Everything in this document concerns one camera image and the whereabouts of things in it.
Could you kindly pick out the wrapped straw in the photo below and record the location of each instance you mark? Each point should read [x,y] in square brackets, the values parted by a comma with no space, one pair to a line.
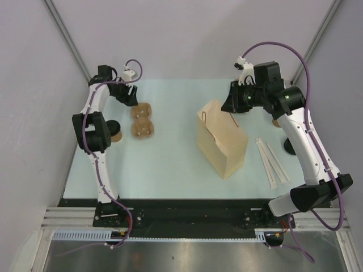
[267,166]
[269,156]
[280,171]

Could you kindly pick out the stack of paper cups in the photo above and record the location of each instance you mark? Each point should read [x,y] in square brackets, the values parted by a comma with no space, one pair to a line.
[276,123]

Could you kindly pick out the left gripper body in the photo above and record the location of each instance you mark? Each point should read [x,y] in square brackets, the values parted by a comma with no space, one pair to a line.
[120,92]

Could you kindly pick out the black cup lid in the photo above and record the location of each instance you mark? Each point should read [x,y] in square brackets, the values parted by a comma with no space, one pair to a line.
[114,127]

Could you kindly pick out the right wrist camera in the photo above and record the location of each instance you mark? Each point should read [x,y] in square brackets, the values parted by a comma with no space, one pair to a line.
[246,69]

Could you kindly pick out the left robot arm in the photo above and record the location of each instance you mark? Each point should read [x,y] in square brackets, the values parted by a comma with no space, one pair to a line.
[91,129]

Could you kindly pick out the brown paper bag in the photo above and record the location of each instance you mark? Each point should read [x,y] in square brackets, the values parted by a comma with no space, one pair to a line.
[221,139]

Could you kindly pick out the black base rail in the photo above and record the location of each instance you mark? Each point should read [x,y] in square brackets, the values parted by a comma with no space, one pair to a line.
[200,218]

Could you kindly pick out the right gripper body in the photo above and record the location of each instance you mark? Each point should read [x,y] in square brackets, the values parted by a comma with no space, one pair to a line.
[248,97]

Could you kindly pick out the aluminium frame rail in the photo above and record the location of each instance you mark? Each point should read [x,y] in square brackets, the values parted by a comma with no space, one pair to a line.
[73,244]

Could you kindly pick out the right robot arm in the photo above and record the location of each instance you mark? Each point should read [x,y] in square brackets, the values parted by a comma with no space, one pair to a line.
[262,86]

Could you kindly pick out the white cable duct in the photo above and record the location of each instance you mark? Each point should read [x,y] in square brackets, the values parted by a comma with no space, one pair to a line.
[116,236]

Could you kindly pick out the cardboard cup carrier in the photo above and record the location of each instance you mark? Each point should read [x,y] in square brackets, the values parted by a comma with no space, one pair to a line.
[241,81]
[142,126]

